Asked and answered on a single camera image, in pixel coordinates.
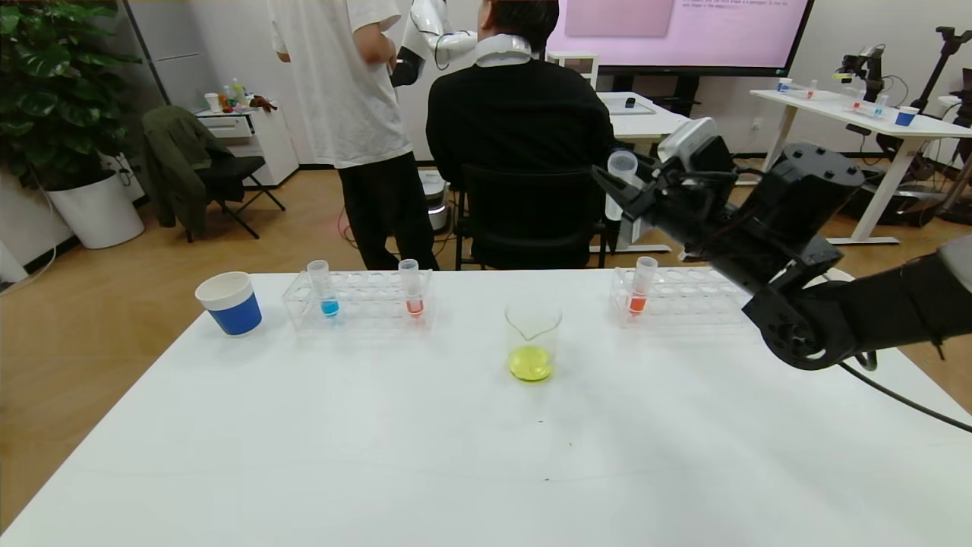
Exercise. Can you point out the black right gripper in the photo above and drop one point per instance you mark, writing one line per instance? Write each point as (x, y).
(651, 199)

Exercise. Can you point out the yellow pigment test tube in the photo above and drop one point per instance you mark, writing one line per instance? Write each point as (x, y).
(623, 163)

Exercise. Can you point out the blue pigment test tube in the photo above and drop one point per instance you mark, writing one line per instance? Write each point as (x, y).
(329, 307)

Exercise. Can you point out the black background robot arm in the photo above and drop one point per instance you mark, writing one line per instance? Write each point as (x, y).
(873, 72)

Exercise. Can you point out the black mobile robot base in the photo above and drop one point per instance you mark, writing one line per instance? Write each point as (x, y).
(904, 205)

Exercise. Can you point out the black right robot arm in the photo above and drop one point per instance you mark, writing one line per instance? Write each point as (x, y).
(896, 304)

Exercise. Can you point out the orange pigment test tube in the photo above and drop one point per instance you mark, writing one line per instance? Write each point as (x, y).
(414, 306)
(636, 304)

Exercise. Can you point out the clear plastic test tube rack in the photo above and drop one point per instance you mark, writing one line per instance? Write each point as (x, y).
(364, 302)
(676, 300)

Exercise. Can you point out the glass beaker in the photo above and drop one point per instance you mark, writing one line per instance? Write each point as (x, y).
(531, 363)

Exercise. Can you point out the background clear tube rack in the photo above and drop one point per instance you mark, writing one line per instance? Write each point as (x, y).
(866, 108)

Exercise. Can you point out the white office desk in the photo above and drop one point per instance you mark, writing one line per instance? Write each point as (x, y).
(645, 121)

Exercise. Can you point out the grey tablet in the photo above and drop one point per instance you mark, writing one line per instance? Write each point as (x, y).
(630, 109)

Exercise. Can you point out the black display stand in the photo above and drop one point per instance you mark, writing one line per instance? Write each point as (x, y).
(687, 85)

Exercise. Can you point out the black office chair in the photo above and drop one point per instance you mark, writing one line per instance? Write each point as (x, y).
(531, 220)

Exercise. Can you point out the white desktop drawer box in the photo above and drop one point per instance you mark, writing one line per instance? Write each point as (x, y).
(581, 68)

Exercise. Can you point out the seated person in black sweater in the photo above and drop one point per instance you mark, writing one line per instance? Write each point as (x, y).
(516, 121)

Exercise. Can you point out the large display screen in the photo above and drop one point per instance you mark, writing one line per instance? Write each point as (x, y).
(676, 45)

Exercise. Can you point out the white neck device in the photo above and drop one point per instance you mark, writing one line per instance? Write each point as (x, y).
(501, 49)

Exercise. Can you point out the small blue background cup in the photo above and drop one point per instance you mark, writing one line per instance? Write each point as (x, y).
(904, 116)

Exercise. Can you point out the white humanoid robot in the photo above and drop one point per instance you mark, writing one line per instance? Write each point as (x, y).
(429, 30)

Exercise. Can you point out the long white standing desk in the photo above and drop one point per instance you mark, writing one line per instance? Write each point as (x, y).
(911, 125)

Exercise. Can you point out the standing person in white shirt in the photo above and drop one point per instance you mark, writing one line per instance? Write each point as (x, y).
(342, 91)

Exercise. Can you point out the white drawer cabinet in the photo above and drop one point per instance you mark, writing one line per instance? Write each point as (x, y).
(266, 144)

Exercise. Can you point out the brown plush toy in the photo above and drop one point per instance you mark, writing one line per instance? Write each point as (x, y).
(264, 104)

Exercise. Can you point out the black folding chair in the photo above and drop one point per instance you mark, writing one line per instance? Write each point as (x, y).
(231, 169)

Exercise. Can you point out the green drink bottle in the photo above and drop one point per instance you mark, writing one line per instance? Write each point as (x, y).
(239, 93)

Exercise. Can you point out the white cup on cabinet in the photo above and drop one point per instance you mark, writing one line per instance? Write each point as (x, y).
(214, 102)

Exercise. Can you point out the olive green jacket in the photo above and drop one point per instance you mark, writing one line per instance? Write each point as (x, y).
(178, 163)

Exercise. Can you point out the white plant pot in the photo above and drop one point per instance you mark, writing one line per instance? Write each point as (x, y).
(99, 214)

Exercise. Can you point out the large green potted plant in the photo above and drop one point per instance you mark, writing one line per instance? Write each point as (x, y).
(53, 91)

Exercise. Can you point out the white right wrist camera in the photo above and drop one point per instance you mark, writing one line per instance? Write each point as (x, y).
(687, 137)

